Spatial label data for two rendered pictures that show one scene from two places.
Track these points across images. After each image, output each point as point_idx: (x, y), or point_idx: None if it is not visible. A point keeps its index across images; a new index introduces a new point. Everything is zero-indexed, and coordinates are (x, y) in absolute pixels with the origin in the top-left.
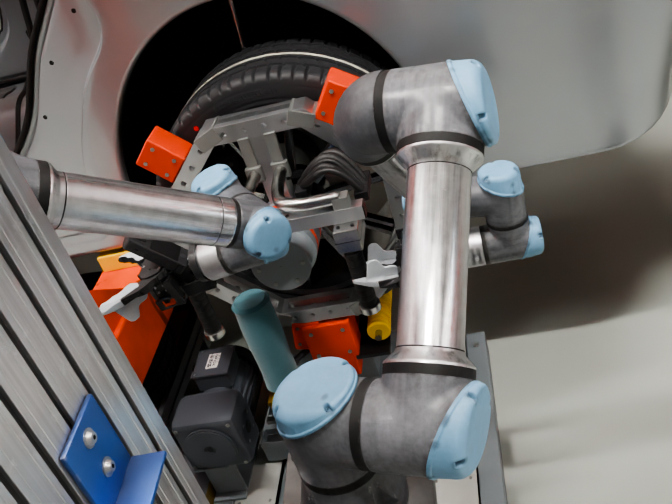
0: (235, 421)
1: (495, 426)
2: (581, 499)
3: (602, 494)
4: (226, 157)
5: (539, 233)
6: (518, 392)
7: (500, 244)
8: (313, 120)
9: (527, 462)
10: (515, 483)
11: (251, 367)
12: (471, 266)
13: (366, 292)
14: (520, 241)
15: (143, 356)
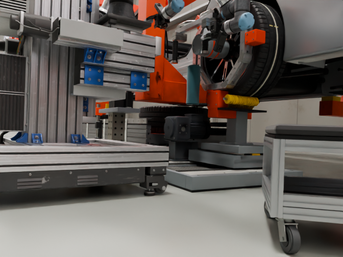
0: (177, 119)
1: (255, 173)
2: (251, 196)
3: (261, 198)
4: (233, 51)
5: (244, 14)
6: None
7: (234, 19)
8: None
9: (254, 190)
10: (240, 189)
11: (204, 127)
12: (225, 30)
13: (203, 43)
14: (238, 17)
15: (175, 97)
